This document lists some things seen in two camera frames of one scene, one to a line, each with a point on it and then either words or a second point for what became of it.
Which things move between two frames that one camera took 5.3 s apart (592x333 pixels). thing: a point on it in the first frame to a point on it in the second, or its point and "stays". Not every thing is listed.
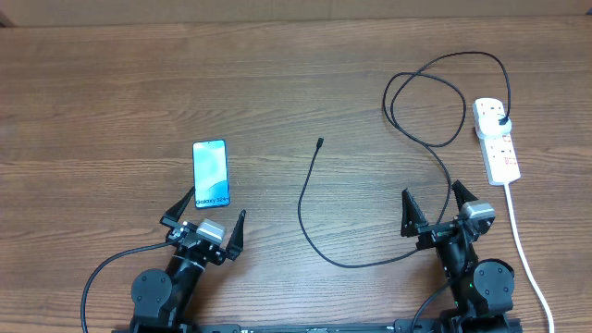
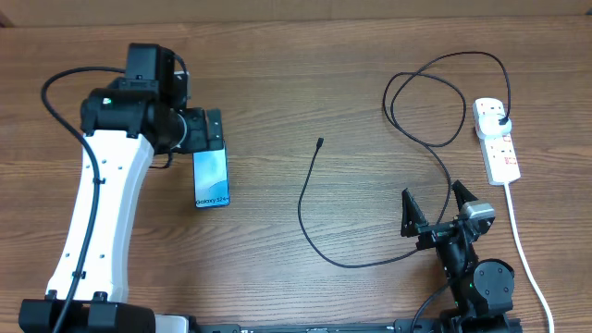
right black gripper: (413, 225) stays
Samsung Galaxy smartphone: (210, 174) stays
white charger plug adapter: (492, 122) stays
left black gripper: (171, 215) to (199, 140)
